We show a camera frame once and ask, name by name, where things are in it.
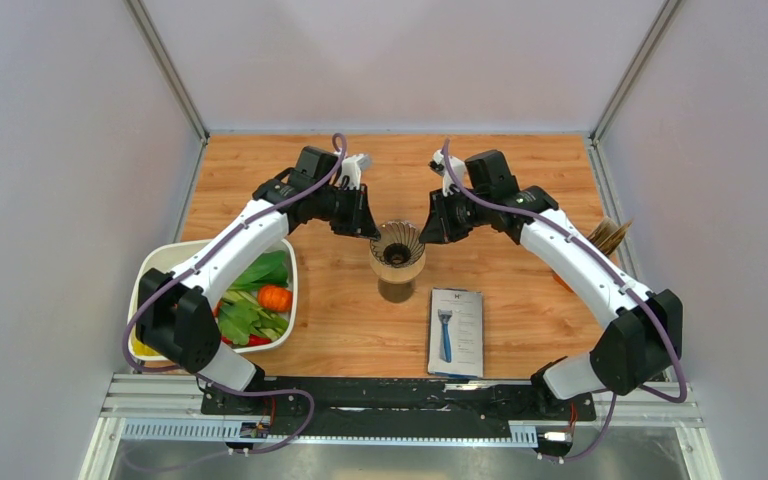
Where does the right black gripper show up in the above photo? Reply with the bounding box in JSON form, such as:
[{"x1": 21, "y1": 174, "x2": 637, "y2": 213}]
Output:
[{"x1": 419, "y1": 186, "x2": 489, "y2": 246}]

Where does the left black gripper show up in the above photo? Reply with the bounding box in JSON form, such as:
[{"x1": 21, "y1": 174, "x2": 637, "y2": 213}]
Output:
[{"x1": 314, "y1": 184, "x2": 382, "y2": 242}]

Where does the glass ribbed coffee dripper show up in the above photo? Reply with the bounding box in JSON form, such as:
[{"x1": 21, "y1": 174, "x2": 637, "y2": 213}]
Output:
[{"x1": 370, "y1": 220, "x2": 425, "y2": 268}]

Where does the round wooden dripper stand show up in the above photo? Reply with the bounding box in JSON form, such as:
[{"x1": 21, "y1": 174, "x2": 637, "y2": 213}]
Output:
[{"x1": 370, "y1": 254, "x2": 427, "y2": 285}]

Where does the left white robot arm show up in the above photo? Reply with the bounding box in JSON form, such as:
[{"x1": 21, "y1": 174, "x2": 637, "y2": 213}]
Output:
[{"x1": 123, "y1": 136, "x2": 380, "y2": 415}]

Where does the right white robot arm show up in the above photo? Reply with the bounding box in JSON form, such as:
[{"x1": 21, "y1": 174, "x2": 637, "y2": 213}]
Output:
[{"x1": 420, "y1": 148, "x2": 683, "y2": 418}]

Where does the orange coffee filter box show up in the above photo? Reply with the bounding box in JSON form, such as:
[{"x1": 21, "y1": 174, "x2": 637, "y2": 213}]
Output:
[{"x1": 586, "y1": 217, "x2": 633, "y2": 258}]

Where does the razor retail package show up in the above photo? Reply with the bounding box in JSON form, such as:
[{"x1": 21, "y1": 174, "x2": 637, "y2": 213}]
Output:
[{"x1": 427, "y1": 288, "x2": 484, "y2": 379}]

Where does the green bok choy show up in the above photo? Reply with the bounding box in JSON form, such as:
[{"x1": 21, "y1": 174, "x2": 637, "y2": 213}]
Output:
[{"x1": 228, "y1": 251, "x2": 289, "y2": 292}]

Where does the orange toy pumpkin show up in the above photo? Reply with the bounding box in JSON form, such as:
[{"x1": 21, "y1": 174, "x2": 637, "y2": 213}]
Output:
[{"x1": 257, "y1": 285, "x2": 294, "y2": 313}]

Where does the green leafy vegetable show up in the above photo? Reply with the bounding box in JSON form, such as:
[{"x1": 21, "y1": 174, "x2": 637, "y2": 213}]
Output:
[{"x1": 216, "y1": 301, "x2": 289, "y2": 344}]

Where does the red chili pepper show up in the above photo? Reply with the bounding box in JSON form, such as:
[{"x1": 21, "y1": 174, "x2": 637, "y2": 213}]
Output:
[{"x1": 221, "y1": 335, "x2": 272, "y2": 348}]

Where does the white vegetable tray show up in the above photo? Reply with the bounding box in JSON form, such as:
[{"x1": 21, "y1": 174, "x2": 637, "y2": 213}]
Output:
[{"x1": 139, "y1": 240, "x2": 298, "y2": 354}]

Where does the yellow toy cabbage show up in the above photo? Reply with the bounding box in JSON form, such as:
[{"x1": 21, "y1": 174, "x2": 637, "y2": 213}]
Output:
[{"x1": 130, "y1": 336, "x2": 160, "y2": 361}]

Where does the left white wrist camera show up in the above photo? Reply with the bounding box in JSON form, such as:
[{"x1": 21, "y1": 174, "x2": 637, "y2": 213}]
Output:
[{"x1": 335, "y1": 153, "x2": 372, "y2": 190}]

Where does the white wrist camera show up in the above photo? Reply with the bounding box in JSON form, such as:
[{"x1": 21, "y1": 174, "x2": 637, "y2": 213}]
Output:
[
  {"x1": 429, "y1": 150, "x2": 467, "y2": 197},
  {"x1": 335, "y1": 153, "x2": 372, "y2": 190}
]

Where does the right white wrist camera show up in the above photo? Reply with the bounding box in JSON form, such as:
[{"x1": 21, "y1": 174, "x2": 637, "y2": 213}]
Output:
[{"x1": 429, "y1": 150, "x2": 467, "y2": 197}]

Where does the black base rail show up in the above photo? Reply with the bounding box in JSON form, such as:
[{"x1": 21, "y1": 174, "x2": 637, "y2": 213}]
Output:
[{"x1": 197, "y1": 373, "x2": 597, "y2": 455}]

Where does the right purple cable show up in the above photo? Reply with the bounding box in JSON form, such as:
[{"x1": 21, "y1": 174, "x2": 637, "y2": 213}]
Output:
[{"x1": 440, "y1": 139, "x2": 690, "y2": 464}]

